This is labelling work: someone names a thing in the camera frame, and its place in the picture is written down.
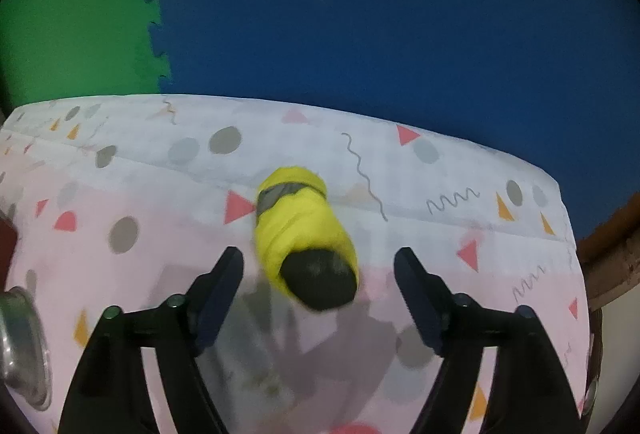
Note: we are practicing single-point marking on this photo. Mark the green foam mat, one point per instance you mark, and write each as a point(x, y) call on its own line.
point(75, 24)

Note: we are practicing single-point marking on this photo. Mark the silver metal bowl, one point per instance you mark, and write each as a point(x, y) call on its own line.
point(20, 349)

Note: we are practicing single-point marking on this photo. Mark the yellow cloth black end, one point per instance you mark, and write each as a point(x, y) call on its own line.
point(295, 224)

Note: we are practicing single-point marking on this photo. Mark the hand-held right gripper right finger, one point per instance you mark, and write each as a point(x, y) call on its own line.
point(420, 299)

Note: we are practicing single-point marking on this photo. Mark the blue foam mat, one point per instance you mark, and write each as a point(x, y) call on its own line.
point(375, 14)

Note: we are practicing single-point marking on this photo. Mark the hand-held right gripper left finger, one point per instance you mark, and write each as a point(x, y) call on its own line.
point(220, 294)

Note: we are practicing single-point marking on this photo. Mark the pink patterned tablecloth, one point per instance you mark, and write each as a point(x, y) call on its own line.
point(150, 184)

